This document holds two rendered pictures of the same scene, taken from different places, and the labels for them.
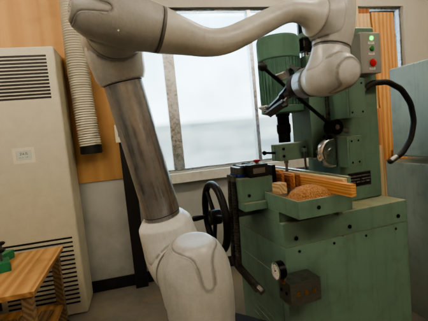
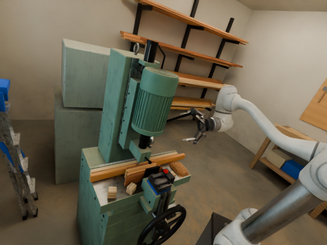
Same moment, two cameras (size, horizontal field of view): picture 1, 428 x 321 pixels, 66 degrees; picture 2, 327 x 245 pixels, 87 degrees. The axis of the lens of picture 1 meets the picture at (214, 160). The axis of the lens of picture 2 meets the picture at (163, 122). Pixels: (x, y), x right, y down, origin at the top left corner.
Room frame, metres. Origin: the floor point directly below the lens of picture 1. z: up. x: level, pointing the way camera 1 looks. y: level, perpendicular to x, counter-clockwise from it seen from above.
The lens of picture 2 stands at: (1.66, 0.49, 1.64)
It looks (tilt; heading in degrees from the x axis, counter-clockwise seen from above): 25 degrees down; 246
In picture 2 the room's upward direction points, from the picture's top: 17 degrees clockwise
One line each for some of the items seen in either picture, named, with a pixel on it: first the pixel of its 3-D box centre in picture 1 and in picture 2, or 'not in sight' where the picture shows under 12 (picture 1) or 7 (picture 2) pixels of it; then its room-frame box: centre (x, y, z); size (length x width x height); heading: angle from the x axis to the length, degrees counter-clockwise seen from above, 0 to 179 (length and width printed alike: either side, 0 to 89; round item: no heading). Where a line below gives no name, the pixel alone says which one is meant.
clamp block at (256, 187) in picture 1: (249, 186); (157, 189); (1.31, -0.13, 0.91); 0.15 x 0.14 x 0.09; 18
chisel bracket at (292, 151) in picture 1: (290, 153); (139, 150); (1.40, -0.33, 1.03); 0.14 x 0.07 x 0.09; 108
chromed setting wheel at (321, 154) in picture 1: (330, 152); (148, 139); (1.32, -0.47, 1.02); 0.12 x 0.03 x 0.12; 108
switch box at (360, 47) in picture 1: (365, 54); not in sight; (1.36, -0.65, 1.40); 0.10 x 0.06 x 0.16; 108
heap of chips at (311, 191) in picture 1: (308, 190); (179, 166); (1.10, -0.31, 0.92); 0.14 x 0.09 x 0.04; 108
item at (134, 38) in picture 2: not in sight; (185, 72); (0.15, -2.67, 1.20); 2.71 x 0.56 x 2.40; 13
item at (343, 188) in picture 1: (295, 179); (145, 165); (1.34, -0.32, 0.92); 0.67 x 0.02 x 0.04; 18
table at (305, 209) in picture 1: (269, 194); (148, 184); (1.33, -0.21, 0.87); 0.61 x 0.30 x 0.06; 18
